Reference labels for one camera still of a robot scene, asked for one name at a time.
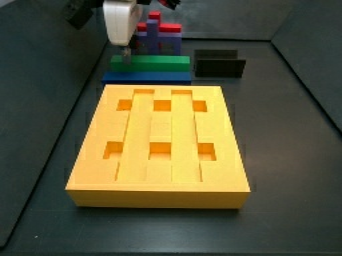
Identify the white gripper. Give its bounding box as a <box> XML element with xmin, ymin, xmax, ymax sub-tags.
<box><xmin>103</xmin><ymin>0</ymin><xmax>143</xmax><ymax>65</ymax></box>

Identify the green rectangular block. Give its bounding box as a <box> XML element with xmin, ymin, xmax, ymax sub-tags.
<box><xmin>110</xmin><ymin>55</ymin><xmax>190</xmax><ymax>72</ymax></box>

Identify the yellow slotted board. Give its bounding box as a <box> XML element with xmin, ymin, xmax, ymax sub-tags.
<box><xmin>65</xmin><ymin>85</ymin><xmax>250</xmax><ymax>209</ymax></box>

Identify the blue flat block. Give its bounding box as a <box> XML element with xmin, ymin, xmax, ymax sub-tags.
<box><xmin>102</xmin><ymin>71</ymin><xmax>191</xmax><ymax>85</ymax></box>

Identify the red cross block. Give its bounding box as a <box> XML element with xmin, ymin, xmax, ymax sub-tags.
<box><xmin>138</xmin><ymin>11</ymin><xmax>182</xmax><ymax>33</ymax></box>

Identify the purple frame block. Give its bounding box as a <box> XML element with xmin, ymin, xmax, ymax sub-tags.
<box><xmin>135</xmin><ymin>21</ymin><xmax>182</xmax><ymax>55</ymax></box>

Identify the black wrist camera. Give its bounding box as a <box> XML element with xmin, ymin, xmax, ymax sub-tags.
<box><xmin>63</xmin><ymin>0</ymin><xmax>104</xmax><ymax>29</ymax></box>

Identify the black U-shaped bracket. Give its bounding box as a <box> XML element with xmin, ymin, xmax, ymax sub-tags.
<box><xmin>194</xmin><ymin>49</ymin><xmax>246</xmax><ymax>78</ymax></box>

